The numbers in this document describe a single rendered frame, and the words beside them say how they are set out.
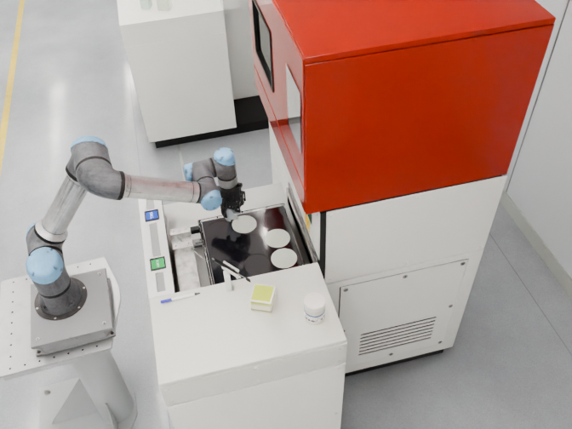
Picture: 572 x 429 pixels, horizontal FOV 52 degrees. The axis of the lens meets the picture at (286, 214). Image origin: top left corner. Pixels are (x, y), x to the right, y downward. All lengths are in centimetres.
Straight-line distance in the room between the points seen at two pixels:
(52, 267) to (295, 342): 87
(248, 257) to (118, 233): 161
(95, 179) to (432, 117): 107
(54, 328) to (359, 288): 115
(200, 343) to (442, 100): 109
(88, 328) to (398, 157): 123
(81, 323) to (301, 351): 81
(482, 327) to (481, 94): 166
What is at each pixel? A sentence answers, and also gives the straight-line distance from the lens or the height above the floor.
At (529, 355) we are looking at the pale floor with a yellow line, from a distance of 327.
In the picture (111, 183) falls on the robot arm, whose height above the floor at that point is 140.
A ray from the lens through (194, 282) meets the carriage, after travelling 227.
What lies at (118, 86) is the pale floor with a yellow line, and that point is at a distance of 506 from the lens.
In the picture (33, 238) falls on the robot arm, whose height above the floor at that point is 112.
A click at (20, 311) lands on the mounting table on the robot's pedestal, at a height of 82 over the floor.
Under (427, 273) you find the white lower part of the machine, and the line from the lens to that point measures 247.
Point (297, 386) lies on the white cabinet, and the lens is 215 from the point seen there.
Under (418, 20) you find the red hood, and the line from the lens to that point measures 180.
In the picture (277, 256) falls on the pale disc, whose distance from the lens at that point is 228.
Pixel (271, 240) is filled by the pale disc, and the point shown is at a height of 90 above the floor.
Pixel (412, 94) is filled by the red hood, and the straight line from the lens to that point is 180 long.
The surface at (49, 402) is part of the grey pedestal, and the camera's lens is 319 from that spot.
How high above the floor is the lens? 264
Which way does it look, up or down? 46 degrees down
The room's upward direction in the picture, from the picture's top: 3 degrees counter-clockwise
